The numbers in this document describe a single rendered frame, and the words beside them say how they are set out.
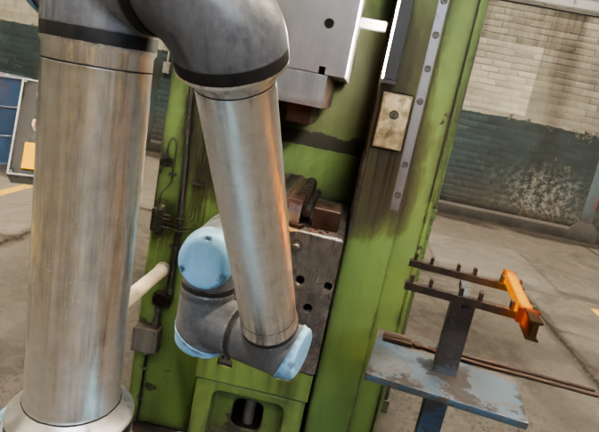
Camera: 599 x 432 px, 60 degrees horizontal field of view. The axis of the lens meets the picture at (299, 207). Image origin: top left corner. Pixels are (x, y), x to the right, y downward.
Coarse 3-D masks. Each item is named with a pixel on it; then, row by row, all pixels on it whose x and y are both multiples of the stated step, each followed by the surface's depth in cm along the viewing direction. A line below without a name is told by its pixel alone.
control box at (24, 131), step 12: (24, 84) 143; (36, 84) 144; (24, 96) 142; (36, 96) 143; (24, 108) 141; (36, 108) 142; (24, 120) 140; (24, 132) 140; (12, 144) 138; (12, 156) 137; (144, 156) 150; (12, 168) 136; (12, 180) 141; (24, 180) 141
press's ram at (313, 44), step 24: (288, 0) 147; (312, 0) 146; (336, 0) 146; (360, 0) 145; (288, 24) 148; (312, 24) 148; (336, 24) 147; (360, 24) 164; (384, 24) 163; (312, 48) 149; (336, 48) 148; (312, 72) 151; (336, 72) 149
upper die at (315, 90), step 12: (288, 72) 151; (300, 72) 151; (276, 84) 152; (288, 84) 152; (300, 84) 151; (312, 84) 151; (324, 84) 150; (288, 96) 152; (300, 96) 152; (312, 96) 152; (324, 96) 155
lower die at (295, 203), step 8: (288, 176) 190; (296, 184) 178; (288, 192) 161; (296, 192) 168; (304, 192) 170; (288, 200) 158; (296, 200) 158; (304, 200) 163; (288, 208) 159; (296, 208) 159; (288, 216) 159; (296, 216) 159
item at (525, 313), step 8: (504, 272) 149; (512, 272) 149; (512, 280) 141; (512, 288) 134; (520, 288) 135; (512, 296) 132; (520, 296) 128; (520, 304) 122; (528, 304) 124; (520, 312) 118; (528, 312) 115; (536, 312) 116; (520, 320) 118; (528, 320) 115; (536, 320) 111; (528, 328) 113; (536, 328) 110; (528, 336) 111; (536, 336) 110
